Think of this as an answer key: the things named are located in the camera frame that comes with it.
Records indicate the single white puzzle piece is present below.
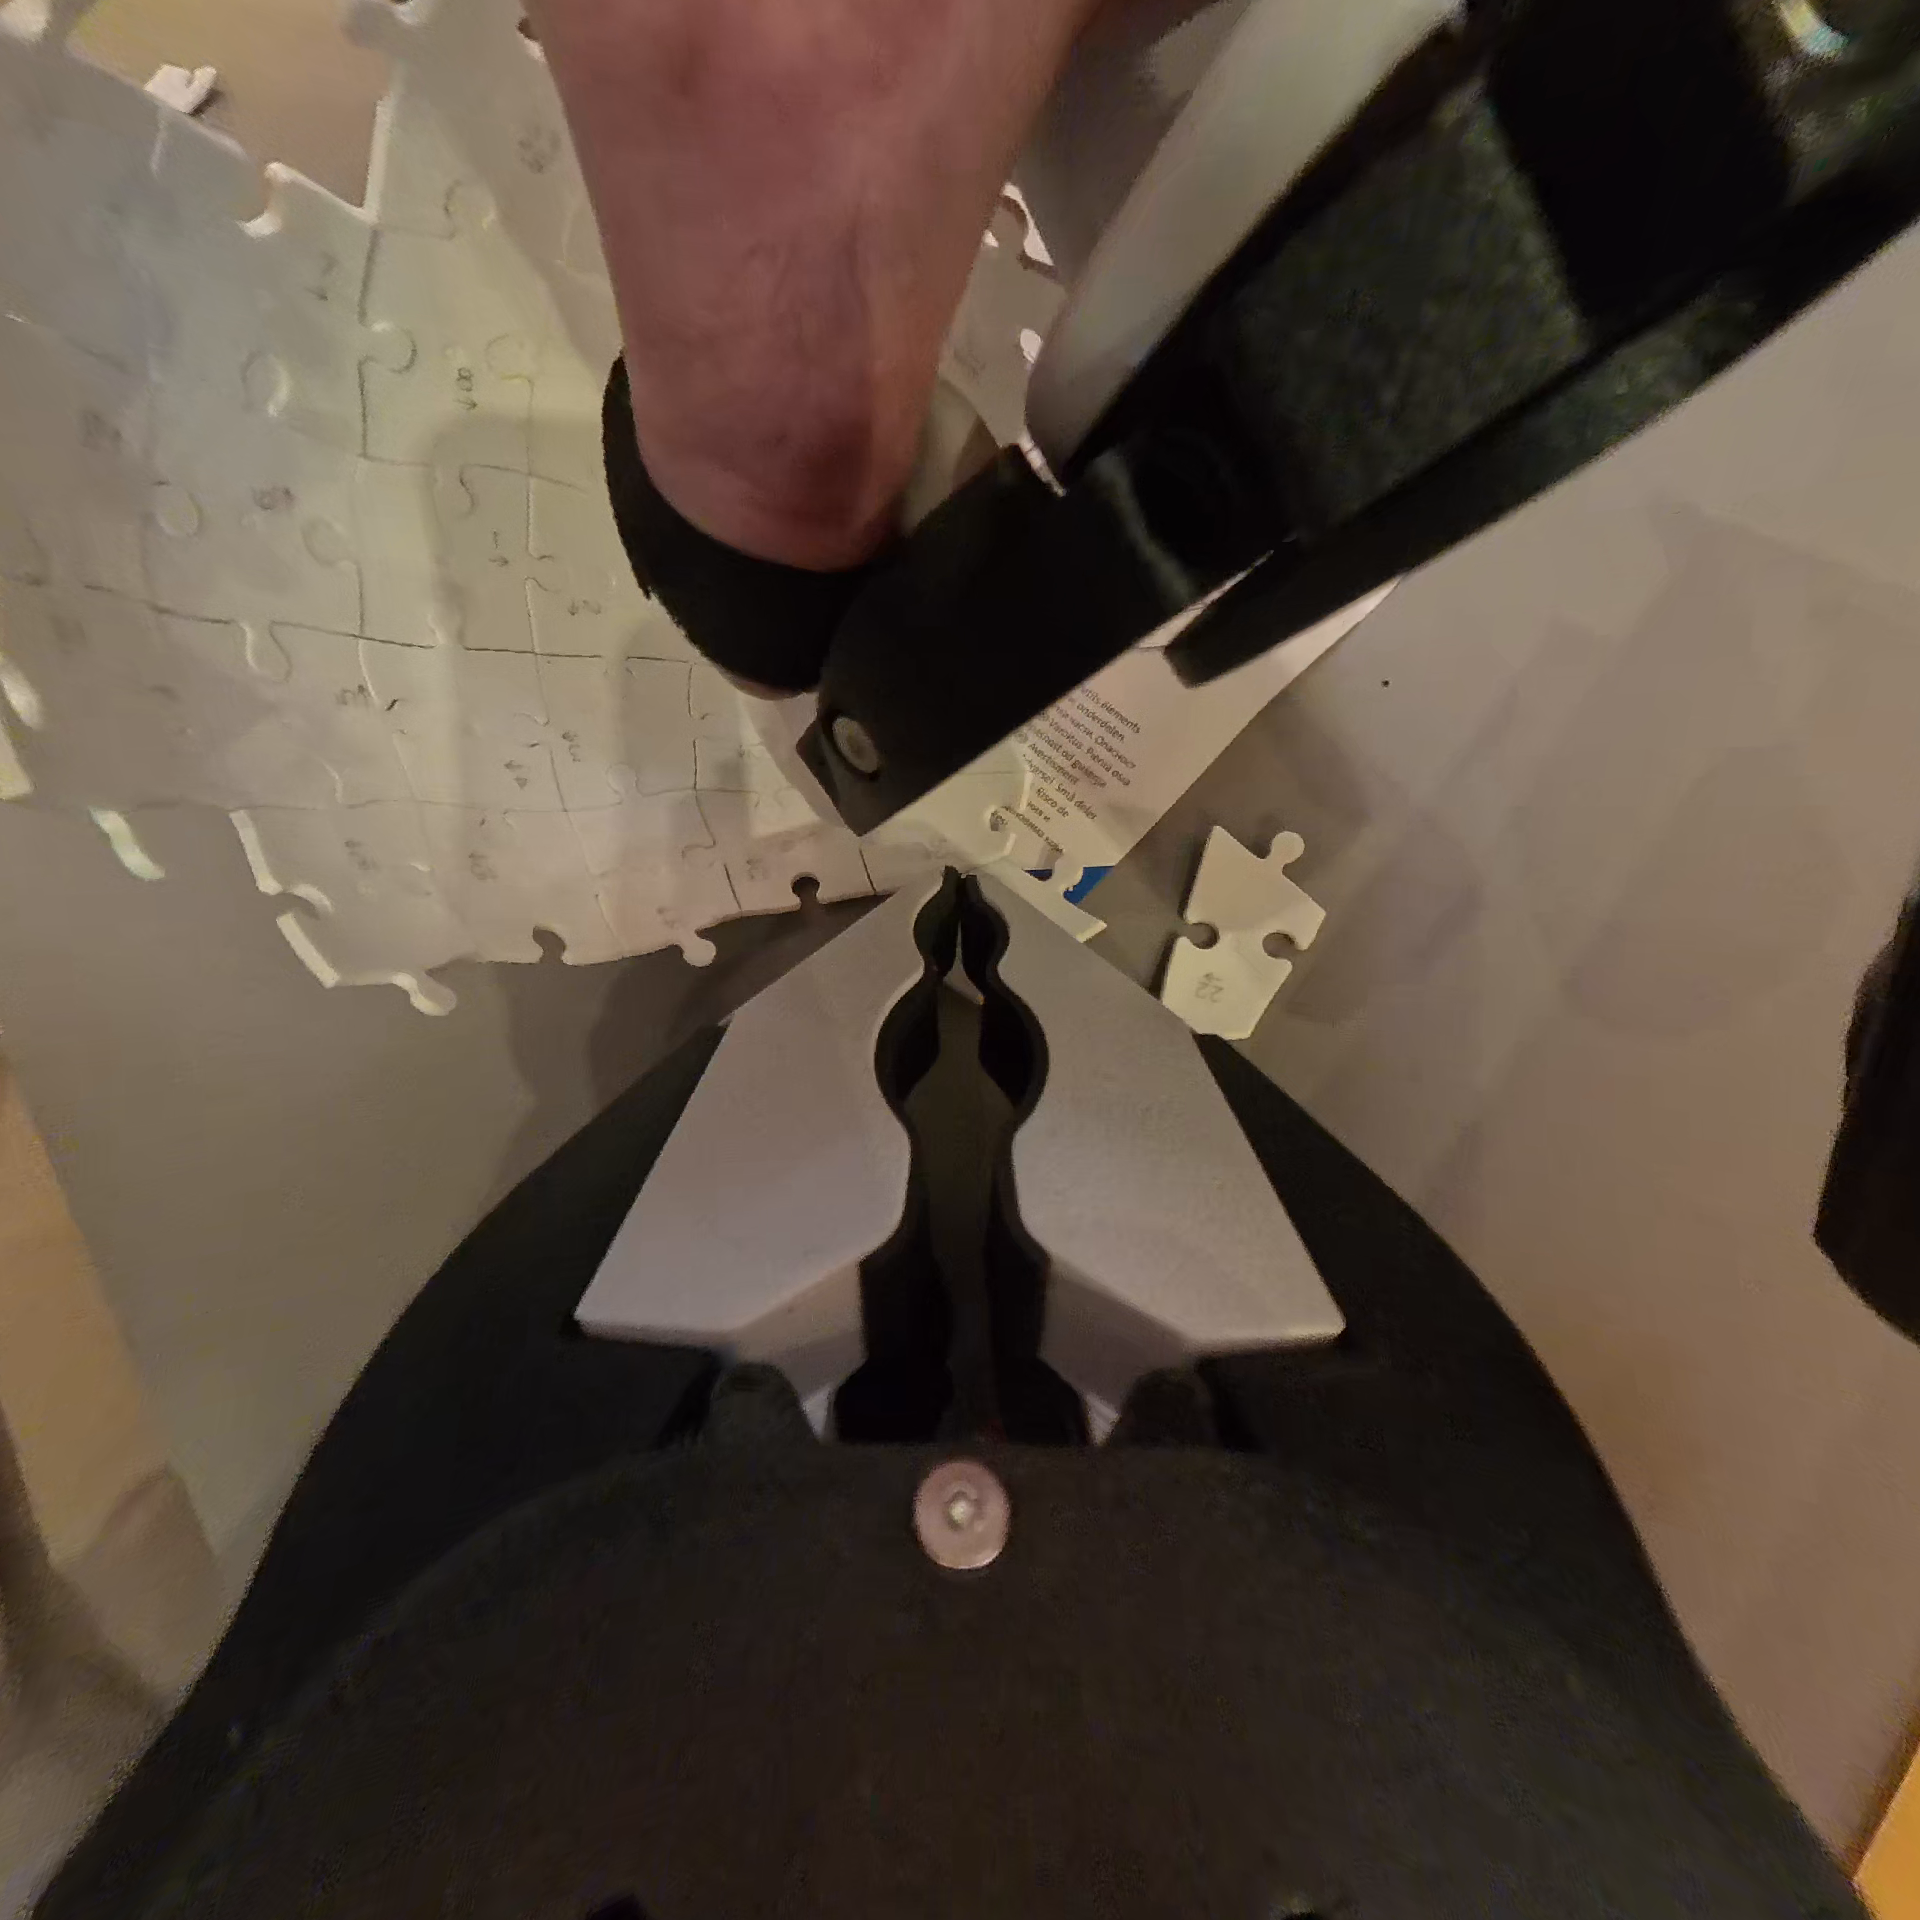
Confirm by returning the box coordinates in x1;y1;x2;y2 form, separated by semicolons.
1162;825;1327;1044

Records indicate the folded paper instruction sheet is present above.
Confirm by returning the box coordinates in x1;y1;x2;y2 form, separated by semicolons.
861;593;1397;943

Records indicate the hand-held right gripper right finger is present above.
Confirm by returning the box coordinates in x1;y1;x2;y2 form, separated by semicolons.
957;867;1347;1437

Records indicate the dark cloth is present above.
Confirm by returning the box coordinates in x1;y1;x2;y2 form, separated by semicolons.
1812;882;1920;1340

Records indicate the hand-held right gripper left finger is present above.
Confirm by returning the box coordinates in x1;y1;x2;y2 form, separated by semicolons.
574;867;970;1434

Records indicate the person's left hand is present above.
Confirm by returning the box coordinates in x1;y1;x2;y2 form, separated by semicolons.
526;0;1108;571

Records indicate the partly built white puzzle ball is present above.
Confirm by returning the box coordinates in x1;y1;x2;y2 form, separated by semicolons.
0;0;1074;1021

